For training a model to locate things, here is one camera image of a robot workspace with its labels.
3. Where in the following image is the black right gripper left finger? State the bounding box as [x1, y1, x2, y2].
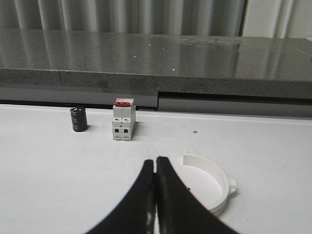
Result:
[88, 159, 156, 234]

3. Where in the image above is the white circuit breaker red switch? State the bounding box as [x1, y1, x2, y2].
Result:
[112, 98, 136, 141]

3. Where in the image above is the grey stone counter ledge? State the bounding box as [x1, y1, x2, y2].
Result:
[0, 28, 312, 118]

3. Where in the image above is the grey pleated curtain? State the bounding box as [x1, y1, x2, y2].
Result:
[0, 0, 312, 39]

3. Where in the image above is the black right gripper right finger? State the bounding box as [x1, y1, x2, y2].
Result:
[156, 156, 237, 234]

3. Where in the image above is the white half-ring pipe clamp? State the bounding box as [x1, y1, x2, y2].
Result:
[183, 149, 237, 216]

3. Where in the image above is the black cylindrical capacitor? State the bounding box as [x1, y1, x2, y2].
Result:
[70, 106, 88, 132]

